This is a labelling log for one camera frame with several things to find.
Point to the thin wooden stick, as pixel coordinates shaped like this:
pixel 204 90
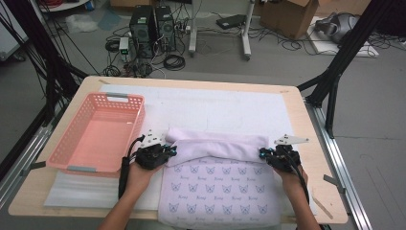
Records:
pixel 323 208

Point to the lavender printed towel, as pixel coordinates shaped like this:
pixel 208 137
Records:
pixel 220 182

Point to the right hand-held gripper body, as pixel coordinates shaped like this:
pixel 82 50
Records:
pixel 285 158

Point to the white grid mat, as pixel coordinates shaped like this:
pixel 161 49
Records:
pixel 207 105

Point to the large black computer tower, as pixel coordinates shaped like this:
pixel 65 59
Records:
pixel 142 32

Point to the person's right hand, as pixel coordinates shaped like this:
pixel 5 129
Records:
pixel 295 183

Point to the grey metal bracket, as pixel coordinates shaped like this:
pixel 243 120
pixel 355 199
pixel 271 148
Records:
pixel 335 184

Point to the slim black computer tower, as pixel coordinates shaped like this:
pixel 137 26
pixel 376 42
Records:
pixel 166 28

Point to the pink plastic basket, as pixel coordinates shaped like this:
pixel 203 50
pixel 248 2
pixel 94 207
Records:
pixel 102 137

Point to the aluminium rail with bracket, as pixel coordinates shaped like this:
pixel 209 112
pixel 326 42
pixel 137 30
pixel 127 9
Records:
pixel 19 166

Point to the white cabinet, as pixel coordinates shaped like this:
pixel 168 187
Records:
pixel 9 41

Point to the white metal stand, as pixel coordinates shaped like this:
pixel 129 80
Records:
pixel 192 32

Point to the black flat box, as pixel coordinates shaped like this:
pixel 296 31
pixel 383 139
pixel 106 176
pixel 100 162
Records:
pixel 231 21

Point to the person's left hand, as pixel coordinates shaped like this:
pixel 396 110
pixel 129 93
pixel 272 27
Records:
pixel 140 180

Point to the white device with green light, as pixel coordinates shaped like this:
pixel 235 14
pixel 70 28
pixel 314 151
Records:
pixel 124 46

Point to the long aluminium rail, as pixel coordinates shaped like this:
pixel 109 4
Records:
pixel 338 159

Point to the white floor board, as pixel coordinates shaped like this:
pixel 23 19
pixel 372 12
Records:
pixel 322 48

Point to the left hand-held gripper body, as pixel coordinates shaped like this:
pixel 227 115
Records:
pixel 150 156

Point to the black metal frame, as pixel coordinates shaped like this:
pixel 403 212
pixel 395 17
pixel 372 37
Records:
pixel 338 64

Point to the grey rounded device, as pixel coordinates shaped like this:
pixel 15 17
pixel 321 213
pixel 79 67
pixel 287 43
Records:
pixel 338 27

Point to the brown cardboard box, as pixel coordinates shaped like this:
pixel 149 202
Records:
pixel 287 19

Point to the clear plastic bag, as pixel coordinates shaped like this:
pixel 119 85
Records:
pixel 79 23

